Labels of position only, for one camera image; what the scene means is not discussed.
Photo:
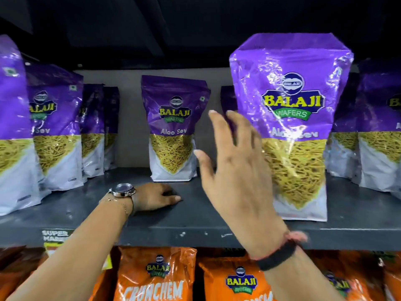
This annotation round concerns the person's left hand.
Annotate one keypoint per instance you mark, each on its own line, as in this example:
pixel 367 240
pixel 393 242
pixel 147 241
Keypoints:
pixel 150 197

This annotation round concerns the person's right hand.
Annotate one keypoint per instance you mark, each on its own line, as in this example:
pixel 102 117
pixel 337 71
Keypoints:
pixel 241 191

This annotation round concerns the person's right middle finger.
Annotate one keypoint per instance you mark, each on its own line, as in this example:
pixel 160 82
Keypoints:
pixel 239 130

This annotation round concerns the person's left thumb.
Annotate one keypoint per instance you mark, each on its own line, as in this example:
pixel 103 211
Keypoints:
pixel 172 200

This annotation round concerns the person's right thumb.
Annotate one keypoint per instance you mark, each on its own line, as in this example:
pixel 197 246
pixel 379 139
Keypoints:
pixel 204 167

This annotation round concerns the person's left forearm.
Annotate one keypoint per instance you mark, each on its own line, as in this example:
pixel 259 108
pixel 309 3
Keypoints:
pixel 75 257

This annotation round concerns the person's right forearm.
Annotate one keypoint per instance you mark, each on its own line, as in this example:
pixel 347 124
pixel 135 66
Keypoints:
pixel 300 282

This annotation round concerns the grey metal shelf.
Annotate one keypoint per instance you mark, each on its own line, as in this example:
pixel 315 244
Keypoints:
pixel 188 222

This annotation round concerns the silver wrist watch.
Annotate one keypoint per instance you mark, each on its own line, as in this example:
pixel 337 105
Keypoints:
pixel 122 190

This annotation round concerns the row of orange snack packets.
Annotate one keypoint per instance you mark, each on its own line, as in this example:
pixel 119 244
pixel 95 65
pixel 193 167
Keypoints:
pixel 153 275

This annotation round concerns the yellow shelf tag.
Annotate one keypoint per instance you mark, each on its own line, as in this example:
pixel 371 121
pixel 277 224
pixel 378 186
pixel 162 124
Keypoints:
pixel 108 262

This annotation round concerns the black wrist band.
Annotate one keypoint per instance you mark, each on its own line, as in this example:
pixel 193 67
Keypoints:
pixel 277 257

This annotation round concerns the black upper shelf board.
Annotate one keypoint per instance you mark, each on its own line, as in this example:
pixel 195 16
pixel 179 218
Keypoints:
pixel 156 28

